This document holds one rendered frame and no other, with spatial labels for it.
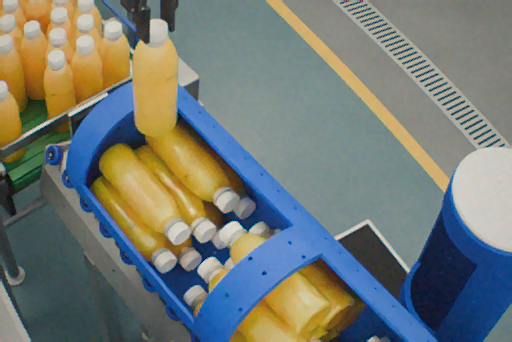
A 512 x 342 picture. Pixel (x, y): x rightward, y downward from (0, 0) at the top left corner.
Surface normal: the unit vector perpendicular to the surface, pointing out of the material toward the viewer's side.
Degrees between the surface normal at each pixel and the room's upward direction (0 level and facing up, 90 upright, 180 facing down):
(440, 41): 0
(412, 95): 0
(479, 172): 0
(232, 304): 44
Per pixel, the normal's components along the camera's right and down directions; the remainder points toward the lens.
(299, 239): 0.29, -0.72
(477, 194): 0.08, -0.62
